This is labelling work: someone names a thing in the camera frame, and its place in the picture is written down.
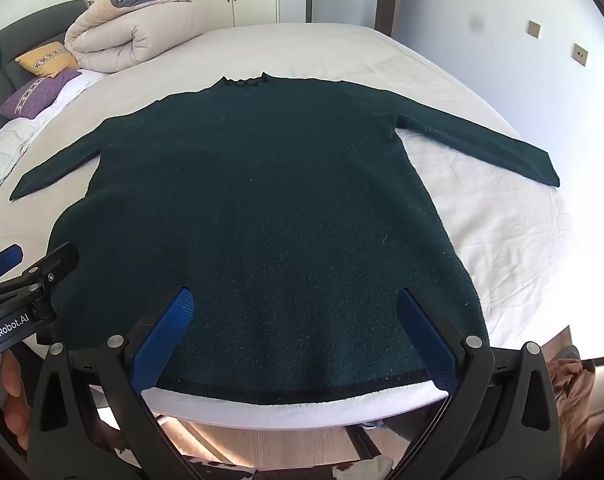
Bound bed with white sheet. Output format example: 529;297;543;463
0;22;599;432

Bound tan cloth garment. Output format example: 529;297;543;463
544;327;604;462

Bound person's left hand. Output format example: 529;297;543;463
0;350;30;452

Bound folded beige duvet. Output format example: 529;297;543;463
64;0;209;74

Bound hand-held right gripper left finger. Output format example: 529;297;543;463
29;286;197;480

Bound grey padded headboard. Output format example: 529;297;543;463
0;0;95;152

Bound white crumpled cloth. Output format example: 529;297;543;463
332;455;399;480

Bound yellow patterned pillow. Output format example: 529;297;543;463
15;42;80;80

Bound dark green sweater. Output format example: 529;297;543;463
9;72;561;406

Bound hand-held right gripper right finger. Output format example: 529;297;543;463
398;287;575;480

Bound purple patterned pillow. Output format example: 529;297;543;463
0;70;83;120

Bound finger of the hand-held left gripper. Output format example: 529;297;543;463
0;242;80;312
0;244;24;287

